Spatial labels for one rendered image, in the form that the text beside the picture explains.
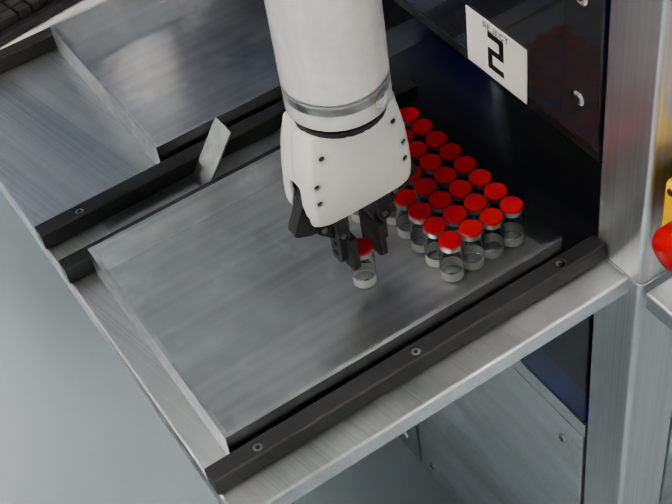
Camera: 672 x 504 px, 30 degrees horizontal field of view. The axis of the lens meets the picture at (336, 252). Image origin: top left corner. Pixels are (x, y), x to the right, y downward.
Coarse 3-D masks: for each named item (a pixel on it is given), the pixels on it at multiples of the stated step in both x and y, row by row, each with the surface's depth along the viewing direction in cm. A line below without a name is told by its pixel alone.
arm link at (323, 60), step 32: (288, 0) 86; (320, 0) 85; (352, 0) 86; (288, 32) 88; (320, 32) 87; (352, 32) 88; (384, 32) 91; (288, 64) 91; (320, 64) 89; (352, 64) 90; (384, 64) 93; (320, 96) 91; (352, 96) 92
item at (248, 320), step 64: (256, 192) 122; (128, 256) 118; (192, 256) 117; (256, 256) 116; (320, 256) 115; (384, 256) 114; (512, 256) 113; (192, 320) 112; (256, 320) 111; (320, 320) 110; (384, 320) 109; (448, 320) 106; (192, 384) 107; (256, 384) 106; (320, 384) 102
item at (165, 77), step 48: (144, 0) 144; (192, 0) 145; (240, 0) 144; (384, 0) 140; (96, 48) 141; (144, 48) 140; (192, 48) 139; (240, 48) 138; (144, 96) 134; (192, 96) 133; (240, 96) 132; (144, 144) 127; (192, 144) 126
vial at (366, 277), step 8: (360, 256) 109; (368, 256) 109; (368, 264) 110; (352, 272) 111; (360, 272) 110; (368, 272) 110; (376, 272) 112; (360, 280) 111; (368, 280) 111; (376, 280) 112
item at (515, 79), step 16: (480, 16) 109; (480, 32) 111; (496, 32) 108; (480, 48) 112; (496, 48) 110; (512, 48) 107; (480, 64) 114; (496, 64) 111; (512, 64) 109; (496, 80) 112; (512, 80) 110
